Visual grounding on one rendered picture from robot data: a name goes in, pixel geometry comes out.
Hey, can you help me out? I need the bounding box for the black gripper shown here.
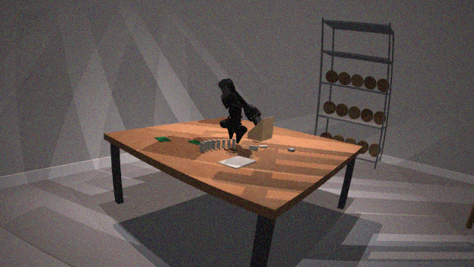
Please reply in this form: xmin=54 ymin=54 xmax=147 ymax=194
xmin=227 ymin=114 xmax=247 ymax=143

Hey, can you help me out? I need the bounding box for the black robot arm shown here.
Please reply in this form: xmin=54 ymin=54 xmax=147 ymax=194
xmin=219 ymin=78 xmax=262 ymax=128

